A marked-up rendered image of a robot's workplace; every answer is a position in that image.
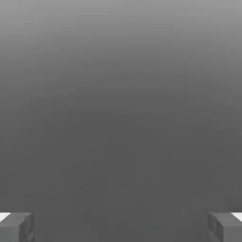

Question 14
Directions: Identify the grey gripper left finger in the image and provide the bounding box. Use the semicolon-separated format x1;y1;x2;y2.
0;212;35;242

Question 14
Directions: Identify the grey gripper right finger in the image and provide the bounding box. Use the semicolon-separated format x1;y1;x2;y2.
207;212;242;242

